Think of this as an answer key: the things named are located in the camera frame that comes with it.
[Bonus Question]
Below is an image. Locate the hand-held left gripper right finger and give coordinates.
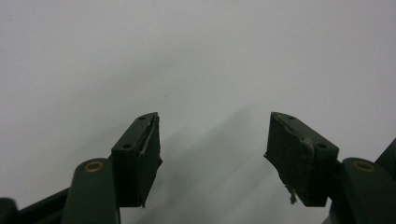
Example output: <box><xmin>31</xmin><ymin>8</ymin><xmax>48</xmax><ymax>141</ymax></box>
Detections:
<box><xmin>262</xmin><ymin>111</ymin><xmax>340</xmax><ymax>208</ymax></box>

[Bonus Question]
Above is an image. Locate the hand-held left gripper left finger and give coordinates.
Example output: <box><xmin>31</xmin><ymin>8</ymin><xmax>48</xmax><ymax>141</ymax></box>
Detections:
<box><xmin>110</xmin><ymin>111</ymin><xmax>163</xmax><ymax>209</ymax></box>

